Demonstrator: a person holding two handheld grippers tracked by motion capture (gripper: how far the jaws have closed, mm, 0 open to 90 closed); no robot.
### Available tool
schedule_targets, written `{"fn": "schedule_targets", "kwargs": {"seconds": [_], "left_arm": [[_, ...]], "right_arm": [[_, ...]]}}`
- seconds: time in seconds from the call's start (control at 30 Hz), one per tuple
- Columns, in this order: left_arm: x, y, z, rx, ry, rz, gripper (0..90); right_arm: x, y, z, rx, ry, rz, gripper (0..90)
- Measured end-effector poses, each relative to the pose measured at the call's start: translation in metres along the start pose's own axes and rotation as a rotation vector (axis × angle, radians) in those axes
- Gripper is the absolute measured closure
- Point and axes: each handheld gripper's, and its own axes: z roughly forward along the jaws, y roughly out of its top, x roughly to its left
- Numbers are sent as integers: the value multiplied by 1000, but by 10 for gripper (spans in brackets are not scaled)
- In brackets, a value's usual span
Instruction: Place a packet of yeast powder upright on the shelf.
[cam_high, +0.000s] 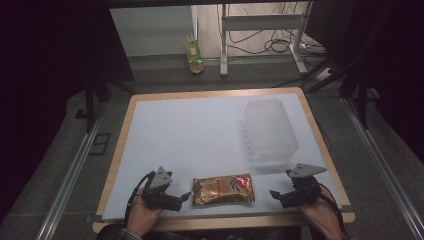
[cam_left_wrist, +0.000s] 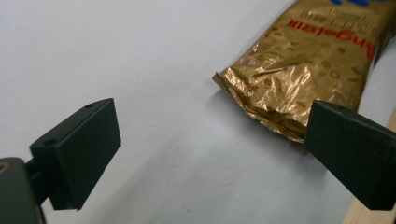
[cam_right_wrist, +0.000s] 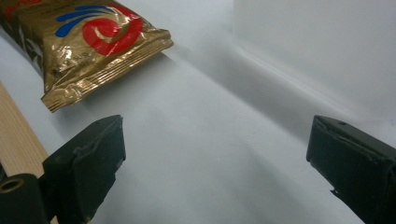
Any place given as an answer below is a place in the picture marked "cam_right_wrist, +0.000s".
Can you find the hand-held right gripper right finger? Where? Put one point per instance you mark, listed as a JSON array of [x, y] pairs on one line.
[[351, 161]]

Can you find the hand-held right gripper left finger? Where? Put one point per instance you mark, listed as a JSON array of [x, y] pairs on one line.
[[90, 165]]

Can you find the gold foil snack packet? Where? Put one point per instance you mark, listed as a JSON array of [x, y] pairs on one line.
[[93, 53]]

